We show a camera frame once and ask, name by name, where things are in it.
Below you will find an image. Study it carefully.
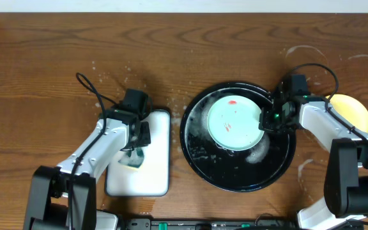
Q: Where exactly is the green yellow foamy sponge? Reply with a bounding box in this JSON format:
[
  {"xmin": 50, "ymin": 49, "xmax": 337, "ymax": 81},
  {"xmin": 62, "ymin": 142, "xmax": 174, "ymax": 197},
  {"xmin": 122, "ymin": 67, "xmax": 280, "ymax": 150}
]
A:
[{"xmin": 118, "ymin": 148, "xmax": 144, "ymax": 169}]

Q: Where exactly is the mint green plate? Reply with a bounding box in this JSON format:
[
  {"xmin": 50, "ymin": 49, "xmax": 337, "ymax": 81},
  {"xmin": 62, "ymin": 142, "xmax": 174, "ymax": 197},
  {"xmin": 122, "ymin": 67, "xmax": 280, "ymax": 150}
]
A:
[{"xmin": 206, "ymin": 95, "xmax": 264, "ymax": 151}]

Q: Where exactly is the yellow plate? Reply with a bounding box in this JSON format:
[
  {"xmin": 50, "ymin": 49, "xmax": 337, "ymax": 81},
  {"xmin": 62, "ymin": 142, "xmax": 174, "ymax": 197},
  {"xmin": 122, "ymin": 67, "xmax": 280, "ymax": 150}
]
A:
[{"xmin": 330, "ymin": 94, "xmax": 368, "ymax": 134}]

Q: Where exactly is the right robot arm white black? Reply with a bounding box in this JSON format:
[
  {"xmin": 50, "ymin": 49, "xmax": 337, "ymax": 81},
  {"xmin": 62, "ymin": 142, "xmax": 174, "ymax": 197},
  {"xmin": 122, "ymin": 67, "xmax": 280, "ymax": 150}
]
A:
[{"xmin": 259, "ymin": 95, "xmax": 368, "ymax": 229}]

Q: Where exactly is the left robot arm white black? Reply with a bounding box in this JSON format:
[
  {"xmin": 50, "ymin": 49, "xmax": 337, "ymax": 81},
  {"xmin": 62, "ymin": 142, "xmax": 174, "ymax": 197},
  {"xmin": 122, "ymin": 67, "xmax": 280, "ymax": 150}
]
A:
[{"xmin": 24, "ymin": 109, "xmax": 151, "ymax": 229}]

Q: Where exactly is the black rectangular tray with foam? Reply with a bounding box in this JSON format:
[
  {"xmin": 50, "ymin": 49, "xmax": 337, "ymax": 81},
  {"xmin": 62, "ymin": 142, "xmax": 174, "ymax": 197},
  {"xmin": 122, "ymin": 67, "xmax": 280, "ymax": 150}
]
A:
[{"xmin": 105, "ymin": 110, "xmax": 171, "ymax": 197}]

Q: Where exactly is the round black tray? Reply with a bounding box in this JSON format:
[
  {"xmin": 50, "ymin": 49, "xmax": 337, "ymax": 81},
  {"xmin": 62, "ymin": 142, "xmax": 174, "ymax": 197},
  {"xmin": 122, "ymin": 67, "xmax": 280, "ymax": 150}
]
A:
[{"xmin": 180, "ymin": 82, "xmax": 296, "ymax": 192}]

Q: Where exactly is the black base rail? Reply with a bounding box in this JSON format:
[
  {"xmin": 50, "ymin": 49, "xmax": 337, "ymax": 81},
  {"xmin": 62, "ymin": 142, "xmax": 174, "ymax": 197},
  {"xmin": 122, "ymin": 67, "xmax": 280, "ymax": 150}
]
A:
[{"xmin": 116, "ymin": 213, "xmax": 300, "ymax": 230}]

